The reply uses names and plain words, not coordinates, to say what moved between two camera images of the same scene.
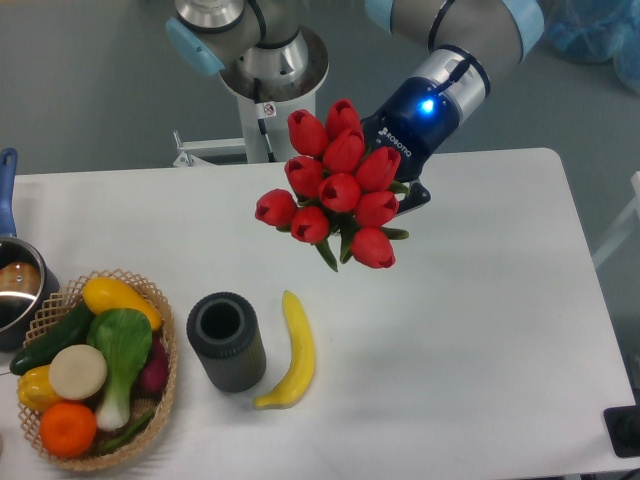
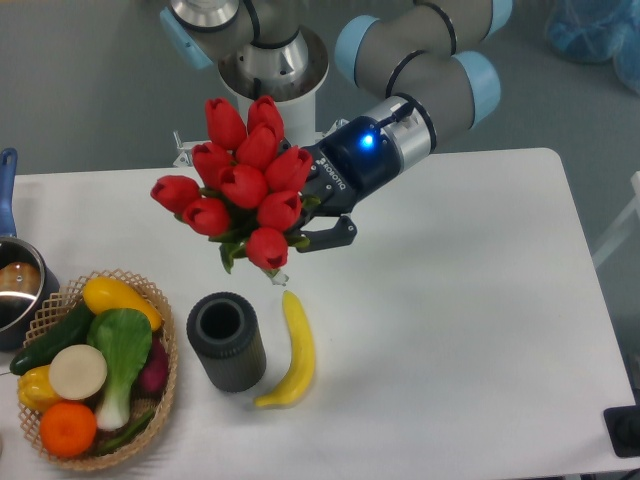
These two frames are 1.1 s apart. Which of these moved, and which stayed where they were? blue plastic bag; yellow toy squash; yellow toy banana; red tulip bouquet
Moved: red tulip bouquet
Stayed: blue plastic bag; yellow toy squash; yellow toy banana
